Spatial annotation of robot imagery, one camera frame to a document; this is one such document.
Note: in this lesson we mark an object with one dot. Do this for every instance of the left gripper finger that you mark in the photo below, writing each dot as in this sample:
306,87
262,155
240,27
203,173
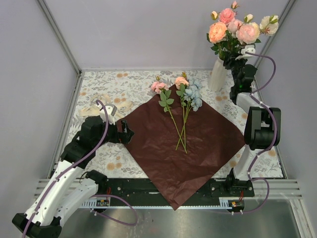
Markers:
127,136
124,126

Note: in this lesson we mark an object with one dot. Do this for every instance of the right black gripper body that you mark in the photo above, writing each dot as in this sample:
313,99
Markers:
234,65

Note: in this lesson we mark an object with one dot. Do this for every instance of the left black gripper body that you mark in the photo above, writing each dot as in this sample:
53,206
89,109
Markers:
114,136

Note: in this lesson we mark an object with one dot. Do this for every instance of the large pink peony stem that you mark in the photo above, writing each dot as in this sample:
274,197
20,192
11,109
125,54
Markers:
235,29

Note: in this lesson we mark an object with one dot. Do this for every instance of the orange peach rose stem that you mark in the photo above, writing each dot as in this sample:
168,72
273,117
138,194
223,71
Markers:
217,34

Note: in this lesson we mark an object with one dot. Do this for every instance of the small pink rose stem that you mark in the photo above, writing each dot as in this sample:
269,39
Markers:
166,102

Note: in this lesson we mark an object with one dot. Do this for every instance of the cream rose stem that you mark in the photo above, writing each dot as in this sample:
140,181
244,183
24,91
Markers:
268,24

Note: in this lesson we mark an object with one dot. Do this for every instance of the red wrapping paper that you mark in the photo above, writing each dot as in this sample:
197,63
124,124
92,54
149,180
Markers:
179,156

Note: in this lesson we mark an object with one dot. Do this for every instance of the blue hydrangea stem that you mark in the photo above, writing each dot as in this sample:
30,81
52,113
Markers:
193,99

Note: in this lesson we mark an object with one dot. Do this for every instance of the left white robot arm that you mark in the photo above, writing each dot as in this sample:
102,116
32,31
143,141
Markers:
49,213

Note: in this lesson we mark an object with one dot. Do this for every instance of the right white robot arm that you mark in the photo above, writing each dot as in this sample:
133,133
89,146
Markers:
262,129

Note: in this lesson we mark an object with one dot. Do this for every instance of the white ribbed vase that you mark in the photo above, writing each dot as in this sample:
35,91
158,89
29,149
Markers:
218,76

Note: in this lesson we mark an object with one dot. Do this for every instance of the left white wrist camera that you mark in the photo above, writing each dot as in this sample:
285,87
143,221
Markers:
108,115

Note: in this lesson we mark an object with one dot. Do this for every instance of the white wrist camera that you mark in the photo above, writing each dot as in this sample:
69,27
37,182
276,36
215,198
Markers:
108,115
246,52

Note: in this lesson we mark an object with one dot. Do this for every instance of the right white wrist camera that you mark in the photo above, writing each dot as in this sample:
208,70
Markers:
246,52

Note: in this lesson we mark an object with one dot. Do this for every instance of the left aluminium frame post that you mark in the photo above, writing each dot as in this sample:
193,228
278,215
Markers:
59,36

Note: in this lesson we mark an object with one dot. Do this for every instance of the white slotted cable duct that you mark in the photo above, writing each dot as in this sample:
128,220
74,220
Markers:
107,203

